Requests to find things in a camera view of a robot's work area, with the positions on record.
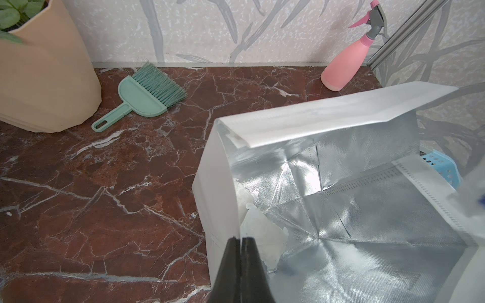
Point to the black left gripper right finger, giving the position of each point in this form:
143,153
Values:
254,286

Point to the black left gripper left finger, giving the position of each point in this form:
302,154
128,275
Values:
228,282

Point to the white ice pack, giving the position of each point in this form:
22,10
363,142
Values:
270,239

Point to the white insulated delivery bag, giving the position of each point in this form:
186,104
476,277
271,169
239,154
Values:
368,219

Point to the small green hand brush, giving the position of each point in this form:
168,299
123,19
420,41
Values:
149,92

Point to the light blue plastic basket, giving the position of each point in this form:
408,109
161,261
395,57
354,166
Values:
445,166

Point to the pink spray bottle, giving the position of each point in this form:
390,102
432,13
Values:
347,63

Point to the beige ribbed flower pot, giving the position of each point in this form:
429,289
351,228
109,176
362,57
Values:
48,83

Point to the artificial green white plant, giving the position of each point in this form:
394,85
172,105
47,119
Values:
16,13

